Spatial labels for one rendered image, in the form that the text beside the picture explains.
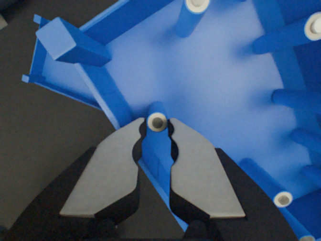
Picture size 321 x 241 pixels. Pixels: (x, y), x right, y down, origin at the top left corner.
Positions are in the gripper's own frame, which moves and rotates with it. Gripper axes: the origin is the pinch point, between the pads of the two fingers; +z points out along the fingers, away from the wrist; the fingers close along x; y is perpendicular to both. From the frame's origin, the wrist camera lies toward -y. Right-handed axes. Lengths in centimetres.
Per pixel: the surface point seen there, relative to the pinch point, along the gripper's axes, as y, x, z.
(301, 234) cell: 11.0, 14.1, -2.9
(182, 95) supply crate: 0.3, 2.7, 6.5
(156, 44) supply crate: -5.0, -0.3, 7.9
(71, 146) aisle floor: 34, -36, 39
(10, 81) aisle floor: 10, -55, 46
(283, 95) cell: -0.4, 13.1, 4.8
